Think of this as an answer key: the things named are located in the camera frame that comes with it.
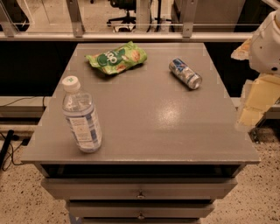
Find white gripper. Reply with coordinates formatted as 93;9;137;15
231;9;280;131

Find clear plastic water bottle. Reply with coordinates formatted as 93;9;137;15
62;76;102;153

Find blue silver soda can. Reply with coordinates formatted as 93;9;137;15
169;58;202;90

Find grey drawer cabinet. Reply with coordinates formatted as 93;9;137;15
22;43;259;224

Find green chip bag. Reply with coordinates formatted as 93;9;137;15
86;41;147;75

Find black office chair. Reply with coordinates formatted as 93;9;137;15
106;0;137;28

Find top drawer knob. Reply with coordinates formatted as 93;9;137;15
136;191;145;200

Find drawer knob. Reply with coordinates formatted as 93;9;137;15
137;213;145;221
136;191;145;200

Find lower drawer knob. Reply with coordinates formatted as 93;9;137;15
137;213;145;221

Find metal railing frame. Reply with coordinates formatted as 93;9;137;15
0;0;253;42

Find black floor cables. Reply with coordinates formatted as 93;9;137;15
0;129;32;172

